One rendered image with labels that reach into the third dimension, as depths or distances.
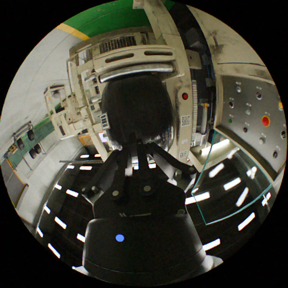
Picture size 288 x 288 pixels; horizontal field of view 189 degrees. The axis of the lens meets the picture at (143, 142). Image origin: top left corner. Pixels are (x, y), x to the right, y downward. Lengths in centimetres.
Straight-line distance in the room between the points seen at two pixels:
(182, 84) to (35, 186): 1167
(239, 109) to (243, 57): 29
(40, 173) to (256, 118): 1187
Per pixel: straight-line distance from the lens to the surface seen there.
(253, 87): 56
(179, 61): 45
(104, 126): 34
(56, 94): 278
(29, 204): 1179
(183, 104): 56
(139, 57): 41
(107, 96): 35
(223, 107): 65
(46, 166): 1160
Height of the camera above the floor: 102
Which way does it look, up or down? 32 degrees up
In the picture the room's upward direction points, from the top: 168 degrees clockwise
